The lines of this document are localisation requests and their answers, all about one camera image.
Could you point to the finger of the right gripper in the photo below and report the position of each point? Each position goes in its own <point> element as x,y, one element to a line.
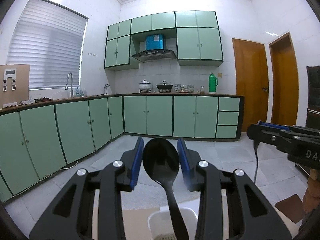
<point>276,126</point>
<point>270,136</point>

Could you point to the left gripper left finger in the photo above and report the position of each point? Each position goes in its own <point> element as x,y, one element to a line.
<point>70,214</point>

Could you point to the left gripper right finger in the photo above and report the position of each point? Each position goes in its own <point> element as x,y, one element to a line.
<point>250,214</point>

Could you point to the black plastic spoon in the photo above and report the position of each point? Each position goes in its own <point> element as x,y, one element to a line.
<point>161,163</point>

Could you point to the green upper kitchen cabinets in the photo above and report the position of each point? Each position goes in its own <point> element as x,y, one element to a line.
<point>192,38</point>

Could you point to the kitchen faucet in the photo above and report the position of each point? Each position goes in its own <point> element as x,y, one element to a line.
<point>69,84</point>

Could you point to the operator hand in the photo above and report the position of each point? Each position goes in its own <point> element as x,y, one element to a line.
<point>312,194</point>

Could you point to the brown wooden door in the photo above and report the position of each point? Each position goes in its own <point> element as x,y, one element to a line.
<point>285,81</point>
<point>251,80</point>

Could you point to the black glass cabinet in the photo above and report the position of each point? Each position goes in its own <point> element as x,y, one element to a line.
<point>313,116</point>

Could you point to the brown stool seat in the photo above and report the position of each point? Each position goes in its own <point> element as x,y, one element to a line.
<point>292,208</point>

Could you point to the green thermos jug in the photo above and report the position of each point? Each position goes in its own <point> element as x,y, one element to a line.
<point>212,83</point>

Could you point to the black wok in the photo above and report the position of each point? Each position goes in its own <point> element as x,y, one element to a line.
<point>164,87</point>

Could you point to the white cooking pot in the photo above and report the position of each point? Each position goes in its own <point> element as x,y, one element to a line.
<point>144,86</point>

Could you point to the range hood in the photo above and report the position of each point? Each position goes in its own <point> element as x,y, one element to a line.
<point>155,49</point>

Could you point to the brown board with device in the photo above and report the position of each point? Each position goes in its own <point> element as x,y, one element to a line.
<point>14,84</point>

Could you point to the window blinds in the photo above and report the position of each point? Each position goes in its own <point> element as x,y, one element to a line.
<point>49,38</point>

